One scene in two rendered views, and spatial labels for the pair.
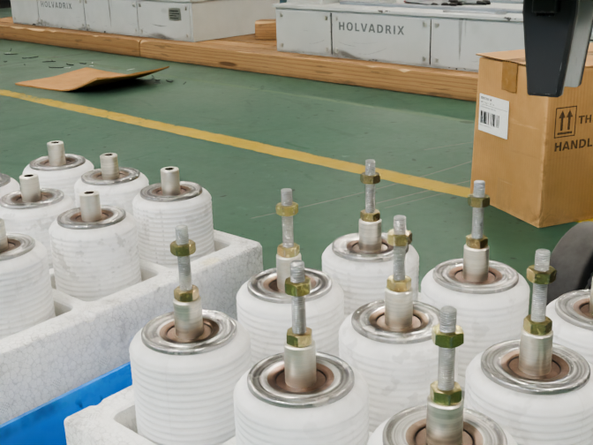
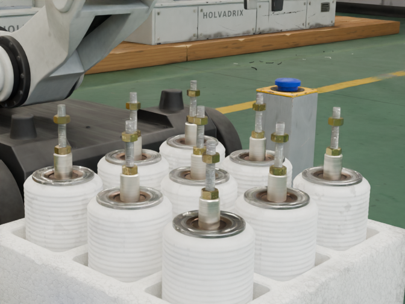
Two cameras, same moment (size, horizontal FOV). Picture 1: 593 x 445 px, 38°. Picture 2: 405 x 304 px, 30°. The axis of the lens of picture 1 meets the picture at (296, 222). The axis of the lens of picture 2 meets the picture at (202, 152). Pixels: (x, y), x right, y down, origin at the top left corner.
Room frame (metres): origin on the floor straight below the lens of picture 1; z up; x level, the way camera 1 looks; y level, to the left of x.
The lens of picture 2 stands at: (0.64, 0.82, 0.53)
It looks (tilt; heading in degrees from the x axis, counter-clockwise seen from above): 15 degrees down; 269
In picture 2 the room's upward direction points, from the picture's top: 1 degrees clockwise
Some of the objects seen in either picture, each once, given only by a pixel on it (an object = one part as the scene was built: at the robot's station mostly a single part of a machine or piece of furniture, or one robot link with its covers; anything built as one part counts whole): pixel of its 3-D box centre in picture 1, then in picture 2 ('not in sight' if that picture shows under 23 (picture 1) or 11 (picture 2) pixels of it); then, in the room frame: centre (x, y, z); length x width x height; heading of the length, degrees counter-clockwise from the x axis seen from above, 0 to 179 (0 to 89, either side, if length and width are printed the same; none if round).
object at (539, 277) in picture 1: (541, 274); (259, 106); (0.54, -0.17, 0.32); 0.02 x 0.02 x 0.01; 17
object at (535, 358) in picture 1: (536, 350); (257, 149); (0.54, -0.17, 0.26); 0.02 x 0.02 x 0.03
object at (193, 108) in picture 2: not in sight; (193, 107); (0.62, -0.25, 0.30); 0.01 x 0.01 x 0.08
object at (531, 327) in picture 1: (537, 324); (258, 134); (0.54, -0.17, 0.29); 0.02 x 0.02 x 0.01; 17
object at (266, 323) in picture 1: (292, 375); (129, 272); (0.70, 0.01, 0.16); 0.10 x 0.10 x 0.18
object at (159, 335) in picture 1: (189, 332); (208, 224); (0.61, 0.09, 0.25); 0.08 x 0.08 x 0.01
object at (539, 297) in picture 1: (539, 301); (258, 121); (0.54, -0.17, 0.30); 0.01 x 0.01 x 0.08
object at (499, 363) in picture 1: (534, 366); (257, 158); (0.54, -0.17, 0.25); 0.08 x 0.08 x 0.01
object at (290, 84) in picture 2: not in sight; (287, 85); (0.48, -0.34, 0.32); 0.04 x 0.04 x 0.02
